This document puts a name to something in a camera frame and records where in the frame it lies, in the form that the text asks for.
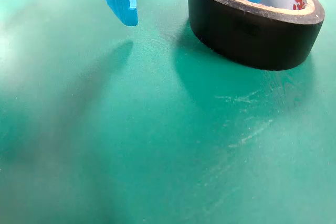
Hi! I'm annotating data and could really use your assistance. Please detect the black electrical tape roll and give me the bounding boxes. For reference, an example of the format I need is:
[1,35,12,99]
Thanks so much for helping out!
[187,0,326,71]

